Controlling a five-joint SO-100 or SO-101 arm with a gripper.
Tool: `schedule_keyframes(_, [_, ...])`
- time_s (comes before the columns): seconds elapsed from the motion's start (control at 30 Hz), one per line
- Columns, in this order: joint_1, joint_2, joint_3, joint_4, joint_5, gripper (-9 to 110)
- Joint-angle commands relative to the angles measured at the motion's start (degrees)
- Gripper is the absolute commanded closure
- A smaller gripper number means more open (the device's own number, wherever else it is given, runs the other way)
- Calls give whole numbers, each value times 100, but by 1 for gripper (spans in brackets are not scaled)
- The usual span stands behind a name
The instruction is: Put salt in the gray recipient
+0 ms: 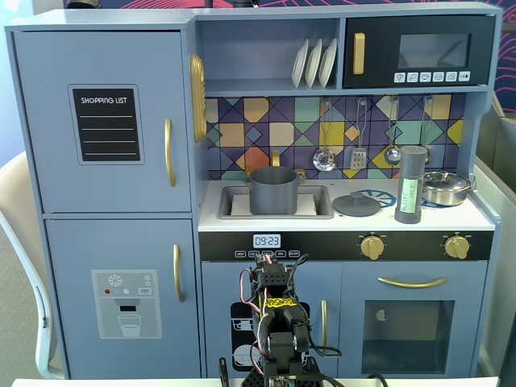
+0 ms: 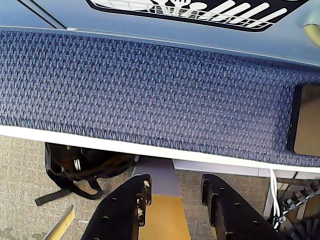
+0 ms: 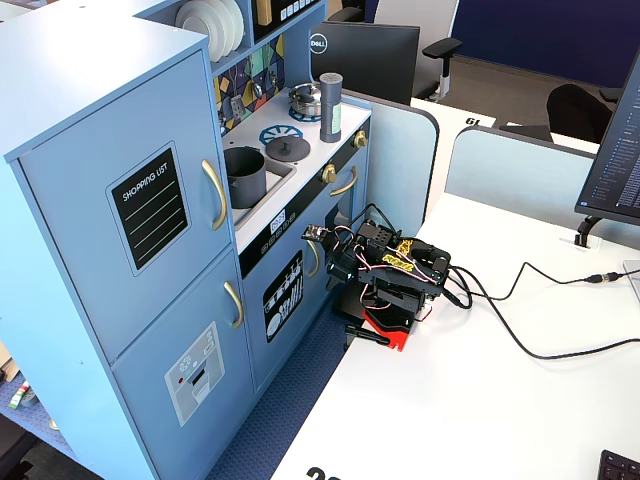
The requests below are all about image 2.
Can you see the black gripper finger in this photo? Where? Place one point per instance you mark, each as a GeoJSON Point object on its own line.
{"type": "Point", "coordinates": [235, 220]}
{"type": "Point", "coordinates": [117, 215]}

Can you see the yellow wooden board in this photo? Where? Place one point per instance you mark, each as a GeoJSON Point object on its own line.
{"type": "Point", "coordinates": [165, 217]}

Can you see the wooden strip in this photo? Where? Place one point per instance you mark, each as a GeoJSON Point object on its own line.
{"type": "Point", "coordinates": [62, 222]}

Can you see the gray desk leg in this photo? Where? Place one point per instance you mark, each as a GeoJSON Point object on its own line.
{"type": "Point", "coordinates": [160, 177]}

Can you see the black backpack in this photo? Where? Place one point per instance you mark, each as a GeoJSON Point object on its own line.
{"type": "Point", "coordinates": [75, 165]}

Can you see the black smartphone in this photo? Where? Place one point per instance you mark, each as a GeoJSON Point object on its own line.
{"type": "Point", "coordinates": [306, 120]}

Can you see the blue woven mat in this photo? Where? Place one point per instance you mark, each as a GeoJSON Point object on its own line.
{"type": "Point", "coordinates": [150, 95]}

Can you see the blue toy kitchen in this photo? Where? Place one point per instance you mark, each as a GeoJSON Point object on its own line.
{"type": "Point", "coordinates": [175, 32]}

